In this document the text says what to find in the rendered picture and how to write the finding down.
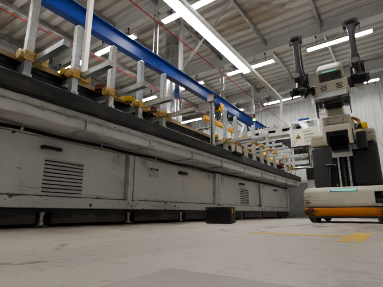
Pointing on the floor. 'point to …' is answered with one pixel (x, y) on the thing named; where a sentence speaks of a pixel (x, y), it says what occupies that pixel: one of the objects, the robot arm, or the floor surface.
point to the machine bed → (113, 180)
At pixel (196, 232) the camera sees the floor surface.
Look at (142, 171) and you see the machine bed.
